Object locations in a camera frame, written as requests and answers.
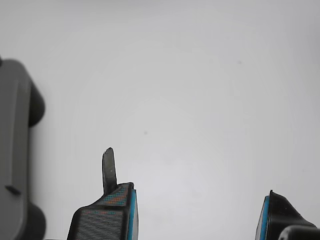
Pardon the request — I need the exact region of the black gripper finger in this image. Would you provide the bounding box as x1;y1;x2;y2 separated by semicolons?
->
66;146;140;240
254;189;318;240

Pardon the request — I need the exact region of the grey textured panel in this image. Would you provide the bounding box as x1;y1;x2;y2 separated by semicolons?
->
0;57;47;240

